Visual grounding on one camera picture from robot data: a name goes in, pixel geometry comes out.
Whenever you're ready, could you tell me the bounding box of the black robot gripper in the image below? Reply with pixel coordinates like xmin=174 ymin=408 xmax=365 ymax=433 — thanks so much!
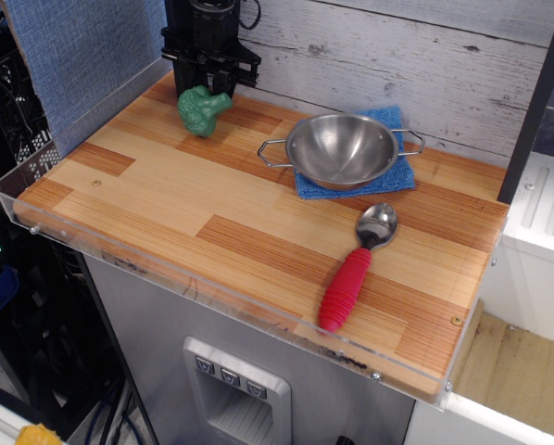
xmin=161 ymin=0 xmax=262 ymax=98

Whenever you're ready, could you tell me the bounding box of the green toy broccoli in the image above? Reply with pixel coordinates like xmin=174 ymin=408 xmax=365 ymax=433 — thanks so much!
xmin=177 ymin=85 xmax=233 ymax=137

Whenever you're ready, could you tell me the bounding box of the blue fabric panel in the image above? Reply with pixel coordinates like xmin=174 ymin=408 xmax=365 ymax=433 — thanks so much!
xmin=1 ymin=0 xmax=170 ymax=156

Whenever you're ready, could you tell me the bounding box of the black plastic crate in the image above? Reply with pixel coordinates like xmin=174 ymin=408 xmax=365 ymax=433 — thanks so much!
xmin=0 ymin=50 xmax=52 ymax=165

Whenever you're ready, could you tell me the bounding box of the blue microfiber cloth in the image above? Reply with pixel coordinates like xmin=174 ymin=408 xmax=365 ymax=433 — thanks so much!
xmin=295 ymin=106 xmax=415 ymax=199

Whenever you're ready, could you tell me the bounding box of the clear acrylic table guard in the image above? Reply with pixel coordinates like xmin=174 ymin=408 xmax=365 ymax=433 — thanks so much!
xmin=0 ymin=75 xmax=508 ymax=406

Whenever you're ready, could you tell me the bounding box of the stainless steel toy fridge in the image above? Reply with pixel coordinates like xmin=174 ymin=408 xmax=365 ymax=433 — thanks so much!
xmin=86 ymin=258 xmax=414 ymax=444

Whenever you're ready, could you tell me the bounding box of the white toy sink cabinet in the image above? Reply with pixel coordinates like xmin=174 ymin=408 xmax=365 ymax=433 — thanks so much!
xmin=406 ymin=153 xmax=554 ymax=444

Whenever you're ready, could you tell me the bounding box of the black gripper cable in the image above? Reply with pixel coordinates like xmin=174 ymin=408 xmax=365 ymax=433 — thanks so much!
xmin=236 ymin=0 xmax=263 ymax=31

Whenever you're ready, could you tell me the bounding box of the stainless steel bowl with handles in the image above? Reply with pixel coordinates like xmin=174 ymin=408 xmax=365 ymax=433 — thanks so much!
xmin=258 ymin=112 xmax=426 ymax=191

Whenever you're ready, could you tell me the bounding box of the red handled metal spoon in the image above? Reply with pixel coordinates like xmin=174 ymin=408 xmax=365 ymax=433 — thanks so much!
xmin=319 ymin=203 xmax=397 ymax=332

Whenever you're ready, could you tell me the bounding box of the black vertical post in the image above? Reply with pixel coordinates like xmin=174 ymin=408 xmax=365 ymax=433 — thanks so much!
xmin=497 ymin=32 xmax=554 ymax=204

